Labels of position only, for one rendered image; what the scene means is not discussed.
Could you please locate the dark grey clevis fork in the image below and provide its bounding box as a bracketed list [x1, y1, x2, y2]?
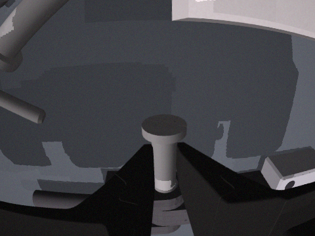
[32, 171, 184, 235]

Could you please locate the dark grey flat bar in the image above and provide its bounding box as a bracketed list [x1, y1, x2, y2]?
[152, 170, 271, 226]

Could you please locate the grey rectangular block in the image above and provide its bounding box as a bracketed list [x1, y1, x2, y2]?
[172, 0, 315, 41]
[261, 149, 315, 190]

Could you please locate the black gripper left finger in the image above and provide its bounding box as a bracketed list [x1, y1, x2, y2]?
[0, 144, 155, 236]

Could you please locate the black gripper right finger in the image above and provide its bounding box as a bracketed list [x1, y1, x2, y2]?
[176, 142, 315, 236]

